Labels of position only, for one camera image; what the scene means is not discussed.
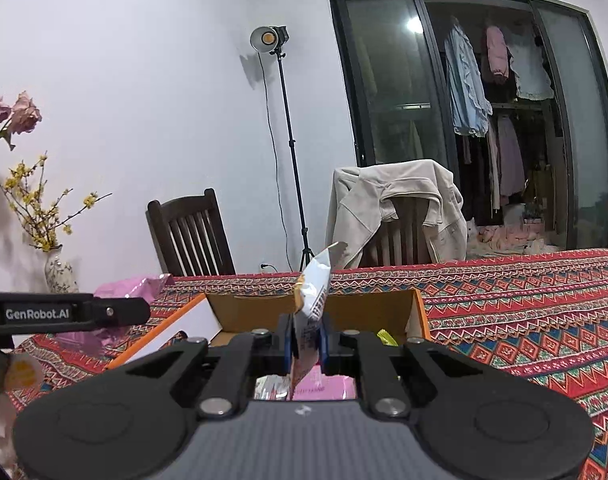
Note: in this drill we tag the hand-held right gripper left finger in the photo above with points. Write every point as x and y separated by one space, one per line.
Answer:
282 345

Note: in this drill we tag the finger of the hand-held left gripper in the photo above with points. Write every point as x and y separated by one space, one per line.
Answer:
124 312

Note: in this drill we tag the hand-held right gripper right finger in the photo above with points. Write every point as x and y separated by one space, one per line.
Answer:
330 347

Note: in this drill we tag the orange cardboard box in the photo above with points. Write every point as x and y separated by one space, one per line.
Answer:
264 312

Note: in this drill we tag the puffy pink snack packet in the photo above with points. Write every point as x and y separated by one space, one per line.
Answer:
326 389

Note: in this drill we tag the red and silver snack packet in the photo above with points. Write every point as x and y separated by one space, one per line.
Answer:
270 389

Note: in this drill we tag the white and orange snack packet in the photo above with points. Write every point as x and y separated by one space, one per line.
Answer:
311 305

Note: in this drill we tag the lime green snack packet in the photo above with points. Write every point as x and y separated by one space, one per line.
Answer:
386 338

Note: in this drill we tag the small floral patterned vase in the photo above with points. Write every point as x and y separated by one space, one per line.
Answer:
59 272

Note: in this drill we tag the yellow flower sprigs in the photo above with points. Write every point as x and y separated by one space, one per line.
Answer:
44 240

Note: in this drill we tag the dark wooden chair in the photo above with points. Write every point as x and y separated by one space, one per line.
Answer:
184 207

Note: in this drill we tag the wooden chair under jacket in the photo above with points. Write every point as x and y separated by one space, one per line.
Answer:
398 232

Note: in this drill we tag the beige jacket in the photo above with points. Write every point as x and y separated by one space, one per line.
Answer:
359 210

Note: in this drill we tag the pink artificial roses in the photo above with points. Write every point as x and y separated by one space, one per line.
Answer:
26 112

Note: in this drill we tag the black light stand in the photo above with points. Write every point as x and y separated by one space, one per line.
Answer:
290 135

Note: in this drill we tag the pink clothes pile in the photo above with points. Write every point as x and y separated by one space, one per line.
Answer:
508 235

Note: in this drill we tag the pale pink hanging garment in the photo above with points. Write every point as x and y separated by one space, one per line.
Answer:
511 160

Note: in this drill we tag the black framed sliding glass door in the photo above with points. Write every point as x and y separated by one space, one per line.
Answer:
383 85

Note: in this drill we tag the light blue hanging shirt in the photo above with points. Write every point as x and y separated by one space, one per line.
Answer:
463 85

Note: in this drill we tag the studio light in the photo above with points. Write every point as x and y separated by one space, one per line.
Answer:
266 39

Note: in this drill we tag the white hanging garment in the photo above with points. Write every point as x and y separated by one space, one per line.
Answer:
528 75

